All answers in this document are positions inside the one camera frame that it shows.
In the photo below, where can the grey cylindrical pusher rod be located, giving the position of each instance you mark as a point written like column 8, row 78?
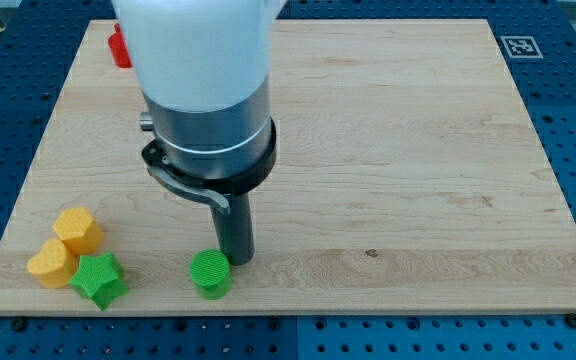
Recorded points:
column 234, row 231

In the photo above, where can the black clamp ring with lever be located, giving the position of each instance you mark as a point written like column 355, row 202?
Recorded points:
column 211, row 192

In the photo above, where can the green cylinder block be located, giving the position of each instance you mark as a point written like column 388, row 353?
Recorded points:
column 210, row 274

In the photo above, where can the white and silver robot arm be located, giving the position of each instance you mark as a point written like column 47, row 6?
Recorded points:
column 203, row 68

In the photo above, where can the green star block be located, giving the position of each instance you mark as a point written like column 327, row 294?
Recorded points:
column 99, row 279

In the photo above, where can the yellow hexagon block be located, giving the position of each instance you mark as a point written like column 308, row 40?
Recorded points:
column 78, row 230

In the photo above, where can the red block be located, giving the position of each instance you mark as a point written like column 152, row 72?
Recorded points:
column 118, row 48

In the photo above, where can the light wooden board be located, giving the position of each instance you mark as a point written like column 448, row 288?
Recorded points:
column 409, row 180

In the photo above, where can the yellow heart block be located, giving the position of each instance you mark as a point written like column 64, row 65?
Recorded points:
column 54, row 265

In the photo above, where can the black screw bottom left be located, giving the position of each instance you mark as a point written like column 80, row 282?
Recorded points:
column 18, row 324

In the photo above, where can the black screw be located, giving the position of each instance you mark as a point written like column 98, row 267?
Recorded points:
column 570, row 320
column 18, row 324

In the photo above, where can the white fiducial marker tag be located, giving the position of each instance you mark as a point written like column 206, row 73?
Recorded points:
column 521, row 47

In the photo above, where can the black screw bottom right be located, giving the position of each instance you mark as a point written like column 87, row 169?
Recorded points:
column 570, row 320

